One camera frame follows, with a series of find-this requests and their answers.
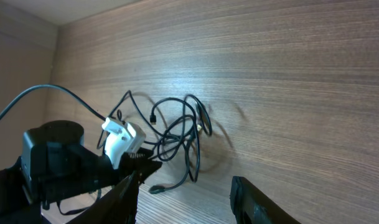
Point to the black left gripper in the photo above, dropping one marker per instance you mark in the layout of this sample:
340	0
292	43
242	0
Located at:
138	165

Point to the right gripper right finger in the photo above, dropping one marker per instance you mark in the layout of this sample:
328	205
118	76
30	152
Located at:
251	206

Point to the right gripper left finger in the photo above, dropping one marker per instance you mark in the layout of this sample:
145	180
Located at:
119	205

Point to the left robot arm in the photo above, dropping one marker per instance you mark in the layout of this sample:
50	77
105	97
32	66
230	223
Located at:
55	165

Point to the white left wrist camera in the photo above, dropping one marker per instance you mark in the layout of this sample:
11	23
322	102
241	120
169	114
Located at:
123	137

